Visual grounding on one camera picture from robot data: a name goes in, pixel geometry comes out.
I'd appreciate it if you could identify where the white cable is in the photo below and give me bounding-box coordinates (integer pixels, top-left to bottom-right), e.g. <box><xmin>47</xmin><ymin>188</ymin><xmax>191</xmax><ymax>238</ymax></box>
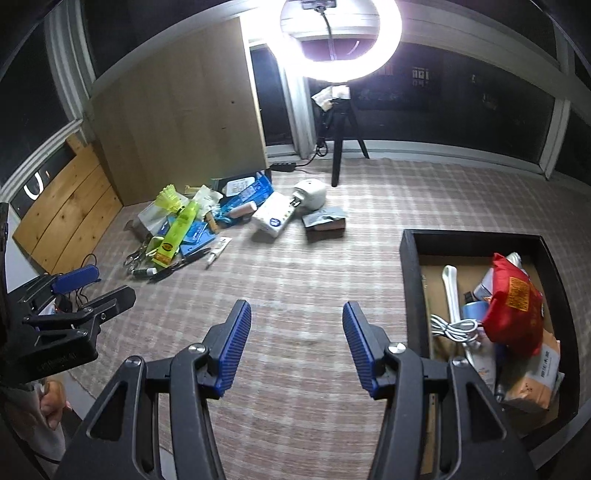
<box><xmin>430</xmin><ymin>313</ymin><xmax>483</xmax><ymax>346</ymax></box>

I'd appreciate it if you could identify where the white shoehorn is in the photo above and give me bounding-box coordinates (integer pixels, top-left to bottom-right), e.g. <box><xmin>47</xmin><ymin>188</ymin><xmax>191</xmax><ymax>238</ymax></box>
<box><xmin>442</xmin><ymin>265</ymin><xmax>462</xmax><ymax>324</ymax></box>

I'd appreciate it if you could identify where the red fabric bag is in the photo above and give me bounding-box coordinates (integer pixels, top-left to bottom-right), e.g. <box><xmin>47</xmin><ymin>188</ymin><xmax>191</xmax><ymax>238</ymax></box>
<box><xmin>482</xmin><ymin>253</ymin><xmax>544</xmax><ymax>359</ymax></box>

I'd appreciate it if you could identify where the orange white tissue pack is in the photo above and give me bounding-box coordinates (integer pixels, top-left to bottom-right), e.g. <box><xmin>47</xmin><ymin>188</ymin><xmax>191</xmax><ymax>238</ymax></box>
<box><xmin>498</xmin><ymin>330</ymin><xmax>560</xmax><ymax>413</ymax></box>

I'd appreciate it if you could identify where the white bottle blue cap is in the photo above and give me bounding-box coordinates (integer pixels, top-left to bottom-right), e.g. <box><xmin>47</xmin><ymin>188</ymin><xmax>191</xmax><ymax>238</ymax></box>
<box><xmin>462</xmin><ymin>300</ymin><xmax>496</xmax><ymax>392</ymax></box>

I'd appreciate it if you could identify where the grey clear card box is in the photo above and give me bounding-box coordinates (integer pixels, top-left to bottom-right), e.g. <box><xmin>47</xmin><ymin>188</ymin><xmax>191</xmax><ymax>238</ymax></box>
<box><xmin>473</xmin><ymin>268</ymin><xmax>494</xmax><ymax>301</ymax></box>

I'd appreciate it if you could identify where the person's left hand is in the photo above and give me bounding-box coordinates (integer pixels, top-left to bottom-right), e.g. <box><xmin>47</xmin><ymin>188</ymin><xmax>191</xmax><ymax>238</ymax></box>
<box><xmin>40</xmin><ymin>378</ymin><xmax>70</xmax><ymax>430</ymax></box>

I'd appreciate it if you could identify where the small green white tube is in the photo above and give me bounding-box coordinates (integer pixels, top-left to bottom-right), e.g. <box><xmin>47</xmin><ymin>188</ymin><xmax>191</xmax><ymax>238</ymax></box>
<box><xmin>131</xmin><ymin>267</ymin><xmax>158</xmax><ymax>279</ymax></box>

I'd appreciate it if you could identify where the black pen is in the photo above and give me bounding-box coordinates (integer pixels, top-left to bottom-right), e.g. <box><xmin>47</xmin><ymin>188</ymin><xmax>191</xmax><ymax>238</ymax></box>
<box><xmin>148</xmin><ymin>248</ymin><xmax>211</xmax><ymax>283</ymax></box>

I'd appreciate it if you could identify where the green yellow packet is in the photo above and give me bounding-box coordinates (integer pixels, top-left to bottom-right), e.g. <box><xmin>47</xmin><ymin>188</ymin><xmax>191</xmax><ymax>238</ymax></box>
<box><xmin>152</xmin><ymin>200</ymin><xmax>198</xmax><ymax>268</ymax></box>

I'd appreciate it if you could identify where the blue card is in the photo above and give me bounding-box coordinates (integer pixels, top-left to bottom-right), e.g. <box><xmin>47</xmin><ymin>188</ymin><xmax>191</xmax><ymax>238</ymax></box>
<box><xmin>179</xmin><ymin>221</ymin><xmax>216</xmax><ymax>257</ymax></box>

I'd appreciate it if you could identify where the yellow green shuttlecock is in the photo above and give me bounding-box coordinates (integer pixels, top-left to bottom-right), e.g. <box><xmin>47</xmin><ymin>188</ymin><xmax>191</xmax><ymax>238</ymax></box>
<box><xmin>154</xmin><ymin>184</ymin><xmax>186</xmax><ymax>214</ymax></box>

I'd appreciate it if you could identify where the grey plastic mailer bag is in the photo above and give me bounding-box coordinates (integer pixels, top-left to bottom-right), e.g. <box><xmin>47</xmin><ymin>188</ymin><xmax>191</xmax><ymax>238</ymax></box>
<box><xmin>301</xmin><ymin>207</ymin><xmax>348</xmax><ymax>231</ymax></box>

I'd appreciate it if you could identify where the black storage box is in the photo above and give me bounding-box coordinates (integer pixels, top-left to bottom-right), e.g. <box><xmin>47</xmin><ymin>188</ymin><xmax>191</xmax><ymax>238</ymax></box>
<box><xmin>400</xmin><ymin>230</ymin><xmax>580</xmax><ymax>450</ymax></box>

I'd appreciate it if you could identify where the white tissue packet blue logo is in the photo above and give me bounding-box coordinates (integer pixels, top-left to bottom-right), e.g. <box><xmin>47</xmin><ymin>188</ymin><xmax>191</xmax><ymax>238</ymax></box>
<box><xmin>252</xmin><ymin>192</ymin><xmax>296</xmax><ymax>238</ymax></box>

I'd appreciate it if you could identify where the white power adapter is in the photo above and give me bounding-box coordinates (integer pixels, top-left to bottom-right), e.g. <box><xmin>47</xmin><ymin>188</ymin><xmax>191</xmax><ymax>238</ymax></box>
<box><xmin>290</xmin><ymin>179</ymin><xmax>327</xmax><ymax>211</ymax></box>

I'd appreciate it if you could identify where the black power strip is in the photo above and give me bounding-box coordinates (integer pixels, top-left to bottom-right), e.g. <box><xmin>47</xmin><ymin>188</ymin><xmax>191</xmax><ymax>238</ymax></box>
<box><xmin>270</xmin><ymin>161</ymin><xmax>297</xmax><ymax>172</ymax></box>

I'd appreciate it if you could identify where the wooden cabinet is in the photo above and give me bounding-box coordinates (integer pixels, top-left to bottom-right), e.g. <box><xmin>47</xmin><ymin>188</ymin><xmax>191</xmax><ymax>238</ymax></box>
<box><xmin>91</xmin><ymin>18</ymin><xmax>267</xmax><ymax>205</ymax></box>

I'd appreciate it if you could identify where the ring light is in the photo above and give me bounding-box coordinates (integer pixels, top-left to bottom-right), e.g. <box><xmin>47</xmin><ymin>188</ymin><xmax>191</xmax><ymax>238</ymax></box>
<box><xmin>256</xmin><ymin>1</ymin><xmax>403</xmax><ymax>84</ymax></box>

